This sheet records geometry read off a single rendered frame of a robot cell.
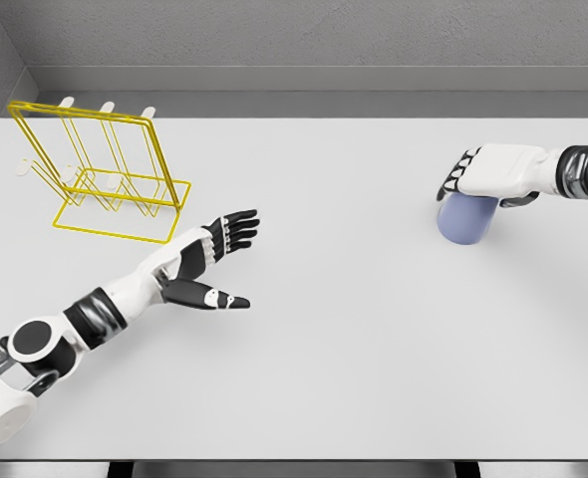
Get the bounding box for yellow wire cup holder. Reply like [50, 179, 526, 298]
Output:
[7, 97, 192, 245]

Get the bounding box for lavender blue cup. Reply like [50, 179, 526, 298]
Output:
[437, 193, 499, 247]

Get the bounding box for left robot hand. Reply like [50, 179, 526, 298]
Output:
[149, 208, 261, 312]

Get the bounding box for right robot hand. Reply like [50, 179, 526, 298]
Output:
[436, 143, 550, 209]

